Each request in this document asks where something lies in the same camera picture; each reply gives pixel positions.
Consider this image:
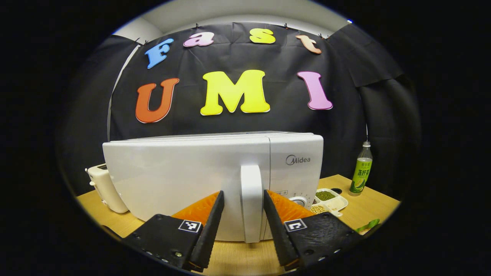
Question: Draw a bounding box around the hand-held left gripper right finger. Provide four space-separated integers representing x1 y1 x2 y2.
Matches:
263 189 365 270

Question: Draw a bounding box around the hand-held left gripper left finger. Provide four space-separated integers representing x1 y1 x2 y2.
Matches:
122 191 226 273

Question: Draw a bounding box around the white microwave oven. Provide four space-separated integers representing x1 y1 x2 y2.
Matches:
103 131 324 243

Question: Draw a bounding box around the sandwich with green lettuce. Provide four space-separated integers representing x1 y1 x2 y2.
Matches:
355 218 380 233

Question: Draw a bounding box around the white divided tray of beans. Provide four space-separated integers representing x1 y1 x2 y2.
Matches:
310 188 349 217

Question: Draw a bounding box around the green tea bottle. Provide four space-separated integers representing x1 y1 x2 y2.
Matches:
350 141 373 194

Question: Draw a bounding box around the white toaster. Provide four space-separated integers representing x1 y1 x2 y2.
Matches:
85 164 129 214

